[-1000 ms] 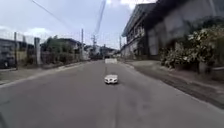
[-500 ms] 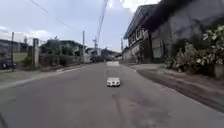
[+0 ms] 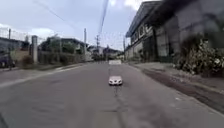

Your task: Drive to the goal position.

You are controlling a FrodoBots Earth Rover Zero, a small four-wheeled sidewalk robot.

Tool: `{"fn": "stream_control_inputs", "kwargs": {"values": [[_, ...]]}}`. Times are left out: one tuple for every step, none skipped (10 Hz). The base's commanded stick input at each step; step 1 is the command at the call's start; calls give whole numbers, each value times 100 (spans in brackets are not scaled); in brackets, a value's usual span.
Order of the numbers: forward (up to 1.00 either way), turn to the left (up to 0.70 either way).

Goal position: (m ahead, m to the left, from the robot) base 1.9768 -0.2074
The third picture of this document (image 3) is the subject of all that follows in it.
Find white vehicle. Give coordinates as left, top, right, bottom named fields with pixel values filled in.
left=108, top=59, right=123, bottom=66

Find small white robot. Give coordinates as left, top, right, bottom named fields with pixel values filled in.
left=108, top=75, right=124, bottom=87

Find utility pole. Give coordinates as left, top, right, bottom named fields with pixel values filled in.
left=95, top=34, right=100, bottom=58

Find pale pole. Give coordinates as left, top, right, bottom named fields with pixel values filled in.
left=83, top=28, right=88, bottom=56

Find grey asphalt road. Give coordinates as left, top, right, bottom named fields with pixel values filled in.
left=0, top=61, right=224, bottom=128

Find green-roofed building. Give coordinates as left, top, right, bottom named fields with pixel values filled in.
left=38, top=36, right=89, bottom=64

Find large grey building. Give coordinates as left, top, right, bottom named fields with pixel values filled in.
left=123, top=0, right=224, bottom=64

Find grey concrete roadside strip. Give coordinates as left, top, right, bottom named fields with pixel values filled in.
left=128, top=61, right=224, bottom=114

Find pale concrete pillar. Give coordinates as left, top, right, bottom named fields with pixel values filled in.
left=31, top=35, right=39, bottom=64

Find bush with pale flowers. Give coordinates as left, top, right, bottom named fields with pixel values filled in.
left=173, top=36, right=224, bottom=78

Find pale concrete pavement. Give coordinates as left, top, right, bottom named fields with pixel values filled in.
left=0, top=63, right=88, bottom=88

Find overhead wires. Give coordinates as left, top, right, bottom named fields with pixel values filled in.
left=33, top=0, right=111, bottom=38

